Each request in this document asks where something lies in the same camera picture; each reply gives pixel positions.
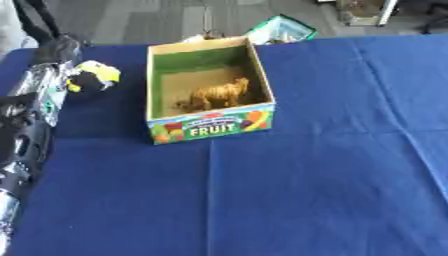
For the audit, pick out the white pole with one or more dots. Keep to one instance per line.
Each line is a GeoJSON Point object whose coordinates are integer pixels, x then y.
{"type": "Point", "coordinates": [387, 12]}

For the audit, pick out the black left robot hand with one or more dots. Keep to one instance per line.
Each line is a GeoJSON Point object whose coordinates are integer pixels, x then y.
{"type": "Point", "coordinates": [57, 49]}

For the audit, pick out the yellow black white soft toy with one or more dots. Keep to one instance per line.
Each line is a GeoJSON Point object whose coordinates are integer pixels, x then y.
{"type": "Point", "coordinates": [96, 76]}

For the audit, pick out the small brown object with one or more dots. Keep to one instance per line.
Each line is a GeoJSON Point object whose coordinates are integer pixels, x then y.
{"type": "Point", "coordinates": [211, 34]}

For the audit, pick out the brown toy animal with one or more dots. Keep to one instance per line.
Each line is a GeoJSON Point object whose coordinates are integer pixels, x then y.
{"type": "Point", "coordinates": [220, 94]}

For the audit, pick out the cardboard box with green inside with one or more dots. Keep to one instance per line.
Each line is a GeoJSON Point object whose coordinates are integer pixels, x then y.
{"type": "Point", "coordinates": [210, 128]}

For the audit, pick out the green and white bag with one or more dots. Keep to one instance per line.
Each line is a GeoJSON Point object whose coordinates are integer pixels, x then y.
{"type": "Point", "coordinates": [282, 30]}

